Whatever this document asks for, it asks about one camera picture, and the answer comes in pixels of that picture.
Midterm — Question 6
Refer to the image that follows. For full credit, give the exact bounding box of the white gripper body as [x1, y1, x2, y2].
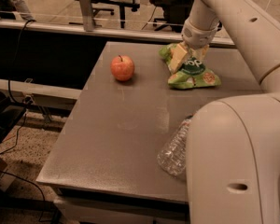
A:
[181, 19, 217, 49]

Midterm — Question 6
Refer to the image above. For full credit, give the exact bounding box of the green rice chip bag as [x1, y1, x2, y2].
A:
[159, 43, 221, 90]

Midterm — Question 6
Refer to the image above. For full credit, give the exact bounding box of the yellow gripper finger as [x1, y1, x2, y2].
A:
[169, 43, 189, 74]
[196, 46, 209, 60]

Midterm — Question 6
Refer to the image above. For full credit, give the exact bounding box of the clear plastic water bottle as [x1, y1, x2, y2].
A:
[157, 116, 192, 177]

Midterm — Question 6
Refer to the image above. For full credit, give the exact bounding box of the dark office chair right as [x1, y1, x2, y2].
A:
[150, 0, 194, 33]

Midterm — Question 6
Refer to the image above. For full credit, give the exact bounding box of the left metal bracket post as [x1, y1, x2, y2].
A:
[78, 0, 95, 32]

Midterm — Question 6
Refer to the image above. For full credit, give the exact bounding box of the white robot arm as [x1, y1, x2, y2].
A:
[182, 0, 280, 224]

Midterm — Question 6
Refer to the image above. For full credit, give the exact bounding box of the black power cable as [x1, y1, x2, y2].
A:
[0, 20, 48, 222]

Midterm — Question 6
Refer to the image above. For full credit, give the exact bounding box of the red apple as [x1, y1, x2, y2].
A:
[110, 55, 134, 81]

